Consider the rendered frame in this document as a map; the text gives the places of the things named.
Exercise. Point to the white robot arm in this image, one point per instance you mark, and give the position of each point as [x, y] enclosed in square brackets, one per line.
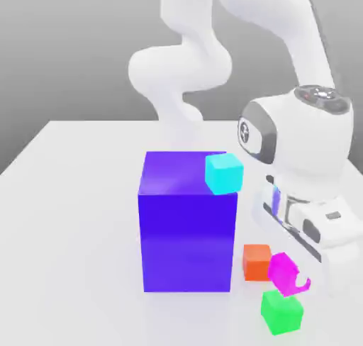
[309, 141]

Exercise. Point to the large blue box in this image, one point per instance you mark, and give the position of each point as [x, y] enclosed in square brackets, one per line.
[185, 238]

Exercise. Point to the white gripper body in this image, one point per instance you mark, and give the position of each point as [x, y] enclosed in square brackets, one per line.
[286, 238]

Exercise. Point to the small magenta cube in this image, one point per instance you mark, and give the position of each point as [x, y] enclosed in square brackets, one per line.
[282, 275]

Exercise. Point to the small cyan cube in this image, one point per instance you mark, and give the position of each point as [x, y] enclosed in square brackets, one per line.
[224, 174]

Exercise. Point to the small orange cube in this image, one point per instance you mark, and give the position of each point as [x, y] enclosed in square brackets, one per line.
[256, 262]

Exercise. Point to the small green cube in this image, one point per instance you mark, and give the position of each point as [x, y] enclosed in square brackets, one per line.
[280, 313]

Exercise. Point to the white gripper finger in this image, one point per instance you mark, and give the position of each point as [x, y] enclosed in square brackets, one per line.
[301, 279]

